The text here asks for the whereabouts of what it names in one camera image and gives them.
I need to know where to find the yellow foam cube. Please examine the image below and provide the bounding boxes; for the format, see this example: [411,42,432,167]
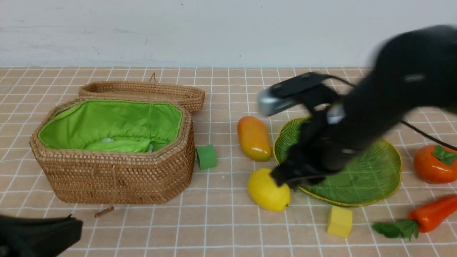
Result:
[327,206,353,238]

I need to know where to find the orange yellow toy mango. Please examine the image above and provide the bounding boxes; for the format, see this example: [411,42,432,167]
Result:
[237,116,272,162]

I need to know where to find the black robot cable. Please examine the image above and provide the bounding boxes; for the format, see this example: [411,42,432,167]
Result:
[321,73,457,152]

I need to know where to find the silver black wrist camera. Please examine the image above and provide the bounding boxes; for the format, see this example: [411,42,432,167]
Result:
[257,72,339,117]

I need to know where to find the green toy cucumber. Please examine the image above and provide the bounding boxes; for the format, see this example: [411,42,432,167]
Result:
[85,138,154,153]

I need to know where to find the orange toy carrot green leaves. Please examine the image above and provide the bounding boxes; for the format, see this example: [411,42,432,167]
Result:
[372,194,457,241]

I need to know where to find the green glass leaf plate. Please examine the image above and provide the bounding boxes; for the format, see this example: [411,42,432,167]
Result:
[273,117,403,208]

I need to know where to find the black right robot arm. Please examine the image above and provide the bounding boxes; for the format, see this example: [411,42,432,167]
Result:
[263,25,456,188]

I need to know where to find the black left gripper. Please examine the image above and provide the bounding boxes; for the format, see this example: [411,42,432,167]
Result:
[0,215,83,257]

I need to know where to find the yellow toy lemon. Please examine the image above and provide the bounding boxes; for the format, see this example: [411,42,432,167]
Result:
[247,168,291,211]

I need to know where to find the wooden basket toggle clasp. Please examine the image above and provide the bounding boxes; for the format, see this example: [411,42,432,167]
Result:
[94,206,114,218]

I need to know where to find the woven wicker basket green lining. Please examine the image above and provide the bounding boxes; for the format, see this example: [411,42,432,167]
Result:
[29,97,195,205]

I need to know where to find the woven wicker basket lid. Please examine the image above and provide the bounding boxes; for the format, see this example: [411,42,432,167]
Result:
[79,73,206,112]

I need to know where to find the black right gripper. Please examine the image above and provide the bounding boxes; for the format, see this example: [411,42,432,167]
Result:
[270,107,357,189]

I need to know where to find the orange toy persimmon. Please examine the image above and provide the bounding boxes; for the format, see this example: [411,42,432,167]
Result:
[413,145,457,184]

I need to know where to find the green foam cube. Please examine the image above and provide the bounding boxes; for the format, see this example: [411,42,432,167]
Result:
[196,145,218,170]

